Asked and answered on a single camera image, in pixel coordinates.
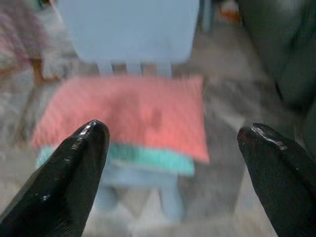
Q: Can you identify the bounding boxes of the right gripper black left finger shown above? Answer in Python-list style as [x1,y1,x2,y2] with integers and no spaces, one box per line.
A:
[0,119,110,237]

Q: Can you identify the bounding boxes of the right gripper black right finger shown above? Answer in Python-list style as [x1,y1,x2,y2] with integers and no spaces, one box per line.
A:
[237,122,316,237]

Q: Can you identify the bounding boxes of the pink textured pillow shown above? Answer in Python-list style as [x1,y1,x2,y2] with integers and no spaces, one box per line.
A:
[30,75,210,163]

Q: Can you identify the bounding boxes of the green leather sofa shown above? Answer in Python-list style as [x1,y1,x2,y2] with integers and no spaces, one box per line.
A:
[238,0,316,158]

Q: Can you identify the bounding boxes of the teal seat cushion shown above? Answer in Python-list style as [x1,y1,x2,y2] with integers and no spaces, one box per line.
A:
[36,142,196,176]

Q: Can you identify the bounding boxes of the light blue child chair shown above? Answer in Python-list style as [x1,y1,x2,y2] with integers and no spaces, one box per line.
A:
[58,0,200,223]

